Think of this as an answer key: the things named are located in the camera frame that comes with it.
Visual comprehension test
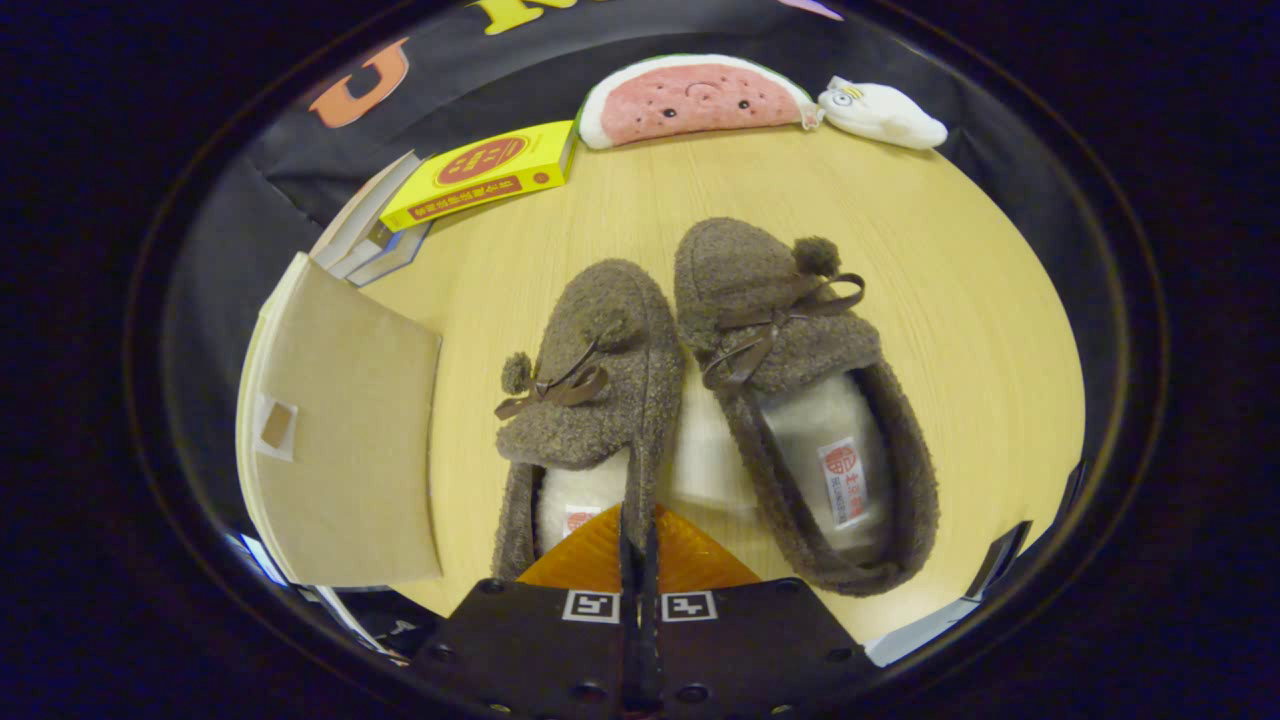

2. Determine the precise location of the blue grey book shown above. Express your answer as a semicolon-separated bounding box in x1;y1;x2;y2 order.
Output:
345;222;433;289

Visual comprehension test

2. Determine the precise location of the brown fuzzy shoe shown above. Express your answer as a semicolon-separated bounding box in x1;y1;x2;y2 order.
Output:
490;258;688;584
673;217;941;599

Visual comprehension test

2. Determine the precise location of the watermelon slice plush toy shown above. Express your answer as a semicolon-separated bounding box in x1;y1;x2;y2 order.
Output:
577;53;819;151

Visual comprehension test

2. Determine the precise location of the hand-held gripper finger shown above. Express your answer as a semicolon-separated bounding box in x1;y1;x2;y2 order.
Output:
641;505;889;720
408;503;642;720

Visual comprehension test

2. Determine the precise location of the beige book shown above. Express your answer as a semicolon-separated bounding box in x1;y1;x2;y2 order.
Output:
308;150;423;273

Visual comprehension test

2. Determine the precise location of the light grey panel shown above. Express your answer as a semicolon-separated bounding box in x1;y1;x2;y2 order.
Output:
865;595;986;669

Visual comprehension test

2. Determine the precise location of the white plush toy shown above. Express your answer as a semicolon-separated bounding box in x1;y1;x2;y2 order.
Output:
815;76;949;151

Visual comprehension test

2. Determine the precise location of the black backdrop cloth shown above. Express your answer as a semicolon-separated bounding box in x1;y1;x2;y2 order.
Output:
160;0;1116;521

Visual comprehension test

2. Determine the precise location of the yellow book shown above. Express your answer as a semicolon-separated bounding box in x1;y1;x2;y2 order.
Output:
378;120;578;234

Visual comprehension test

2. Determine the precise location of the beige storage box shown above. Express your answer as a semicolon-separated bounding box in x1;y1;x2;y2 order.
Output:
235;252;444;591

